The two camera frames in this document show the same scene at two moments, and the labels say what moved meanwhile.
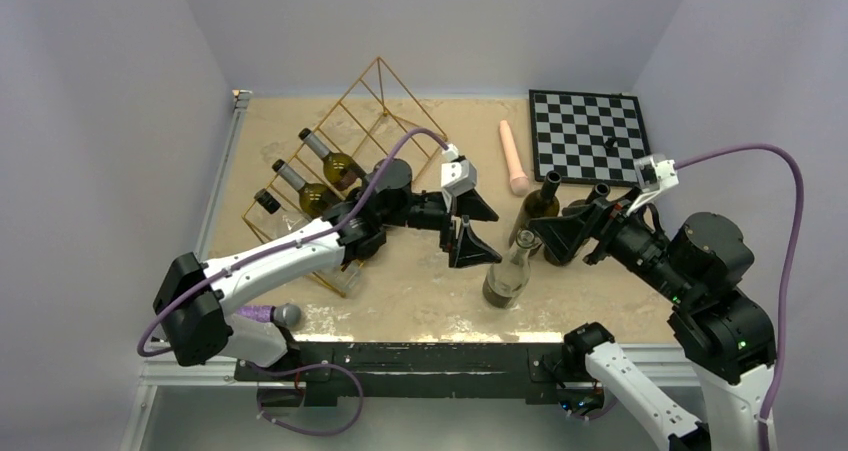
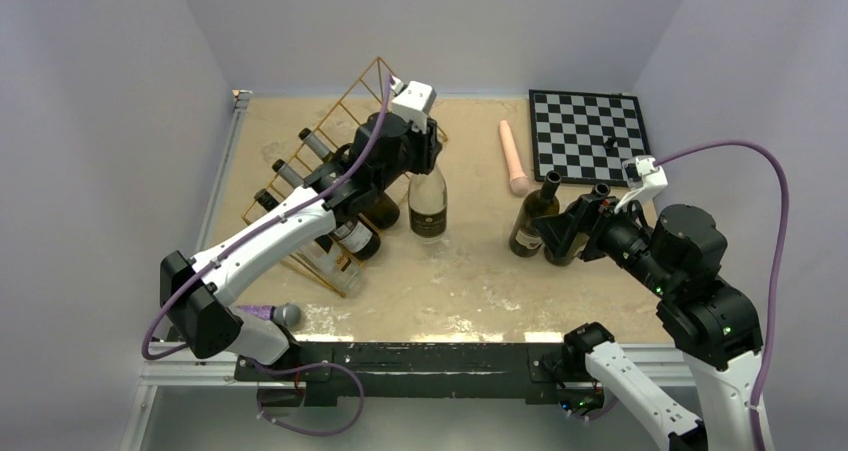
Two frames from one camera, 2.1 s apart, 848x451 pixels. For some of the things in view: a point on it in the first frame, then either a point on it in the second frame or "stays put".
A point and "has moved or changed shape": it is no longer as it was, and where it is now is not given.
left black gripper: [467, 248] -> [427, 144]
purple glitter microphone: [288, 314] stays put
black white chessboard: [587, 138] stays put
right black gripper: [564, 233] stays put
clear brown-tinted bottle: [507, 279] has moved or changed shape
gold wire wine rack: [374, 123] stays put
